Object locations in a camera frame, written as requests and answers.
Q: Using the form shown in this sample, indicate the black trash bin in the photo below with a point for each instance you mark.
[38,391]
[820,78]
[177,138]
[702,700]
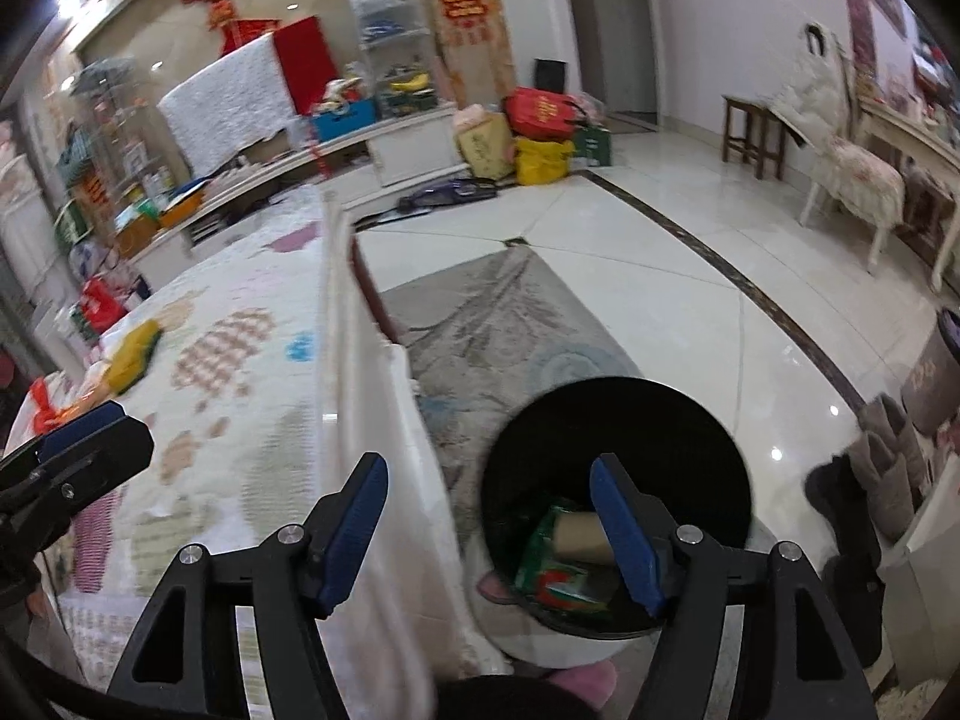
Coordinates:
[675,450]

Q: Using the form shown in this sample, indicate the black boots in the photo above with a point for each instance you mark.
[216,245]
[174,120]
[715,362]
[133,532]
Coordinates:
[847,540]

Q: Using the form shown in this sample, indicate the blue basket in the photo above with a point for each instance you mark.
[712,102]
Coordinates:
[345,120]

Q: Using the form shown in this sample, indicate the grey patterned rug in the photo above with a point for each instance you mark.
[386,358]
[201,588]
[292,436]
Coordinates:
[480,315]

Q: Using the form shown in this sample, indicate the brown cardboard piece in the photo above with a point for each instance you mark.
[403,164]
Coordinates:
[581,536]

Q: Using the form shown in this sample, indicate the white quilted cloth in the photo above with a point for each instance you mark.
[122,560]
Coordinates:
[225,101]

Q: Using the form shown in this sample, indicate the clear storage shelf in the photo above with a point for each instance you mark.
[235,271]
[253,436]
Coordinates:
[386,15]

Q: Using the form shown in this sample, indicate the red panel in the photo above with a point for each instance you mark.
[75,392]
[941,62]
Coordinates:
[304,64]

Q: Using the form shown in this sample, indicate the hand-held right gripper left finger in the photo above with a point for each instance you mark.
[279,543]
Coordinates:
[352,532]

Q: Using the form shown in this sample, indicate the beige paper bag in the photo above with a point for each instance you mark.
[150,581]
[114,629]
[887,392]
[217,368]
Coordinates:
[484,146]

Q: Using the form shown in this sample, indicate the pink slipper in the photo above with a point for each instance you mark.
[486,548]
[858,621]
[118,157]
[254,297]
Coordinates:
[585,686]

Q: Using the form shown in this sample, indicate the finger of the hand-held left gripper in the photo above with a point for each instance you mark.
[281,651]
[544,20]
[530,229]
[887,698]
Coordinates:
[105,457]
[75,427]

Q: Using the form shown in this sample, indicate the yellow plastic bag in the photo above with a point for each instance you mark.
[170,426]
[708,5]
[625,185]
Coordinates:
[540,161]

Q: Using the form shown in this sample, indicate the green snack packet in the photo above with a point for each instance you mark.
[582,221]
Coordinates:
[547,570]

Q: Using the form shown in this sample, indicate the grey flower print bin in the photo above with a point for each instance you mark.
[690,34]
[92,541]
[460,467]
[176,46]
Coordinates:
[930,375]

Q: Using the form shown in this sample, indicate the green box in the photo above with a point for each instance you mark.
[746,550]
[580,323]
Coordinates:
[594,146]

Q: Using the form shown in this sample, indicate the yellow packet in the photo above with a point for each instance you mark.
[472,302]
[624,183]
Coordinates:
[135,356]

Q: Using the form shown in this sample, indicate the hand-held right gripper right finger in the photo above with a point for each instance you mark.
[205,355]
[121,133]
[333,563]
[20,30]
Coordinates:
[622,540]

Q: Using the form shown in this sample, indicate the white dining table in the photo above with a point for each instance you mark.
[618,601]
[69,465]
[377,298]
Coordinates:
[900,127]

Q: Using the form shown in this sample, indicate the wooden stool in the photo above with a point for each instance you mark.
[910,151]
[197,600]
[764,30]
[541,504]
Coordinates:
[750,127]

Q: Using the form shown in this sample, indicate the grey slippers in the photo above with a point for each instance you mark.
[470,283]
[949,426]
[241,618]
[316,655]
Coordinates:
[892,465]

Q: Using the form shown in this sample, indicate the framed wall picture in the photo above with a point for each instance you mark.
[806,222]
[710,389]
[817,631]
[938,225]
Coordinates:
[859,15]

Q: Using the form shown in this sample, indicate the small red bag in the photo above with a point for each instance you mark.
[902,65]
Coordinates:
[101,307]

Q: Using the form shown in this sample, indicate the orange plastic wrapper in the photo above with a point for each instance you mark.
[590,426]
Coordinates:
[56,409]

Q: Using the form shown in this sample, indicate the large red bag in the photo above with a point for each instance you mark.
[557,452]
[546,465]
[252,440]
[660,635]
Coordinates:
[540,112]

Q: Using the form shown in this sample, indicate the white low cabinet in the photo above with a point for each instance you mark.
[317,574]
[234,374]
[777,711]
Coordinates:
[405,150]

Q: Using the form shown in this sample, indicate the black floor bin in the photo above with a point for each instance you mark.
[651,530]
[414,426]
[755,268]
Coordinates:
[550,75]

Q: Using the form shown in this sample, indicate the white chair with floral cushion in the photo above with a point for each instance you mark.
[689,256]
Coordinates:
[862,172]

